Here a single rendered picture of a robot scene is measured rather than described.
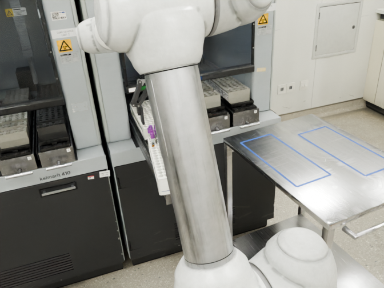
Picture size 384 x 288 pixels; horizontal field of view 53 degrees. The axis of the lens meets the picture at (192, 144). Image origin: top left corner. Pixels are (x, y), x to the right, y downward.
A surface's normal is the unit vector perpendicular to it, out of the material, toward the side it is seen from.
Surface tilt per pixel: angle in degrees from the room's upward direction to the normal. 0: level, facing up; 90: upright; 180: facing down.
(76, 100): 90
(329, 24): 90
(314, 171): 0
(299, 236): 6
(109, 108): 90
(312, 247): 7
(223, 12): 101
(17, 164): 90
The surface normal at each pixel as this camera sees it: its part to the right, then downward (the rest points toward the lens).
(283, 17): 0.33, 0.44
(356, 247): -0.06, -0.87
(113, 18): -0.12, 0.37
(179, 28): 0.41, 0.18
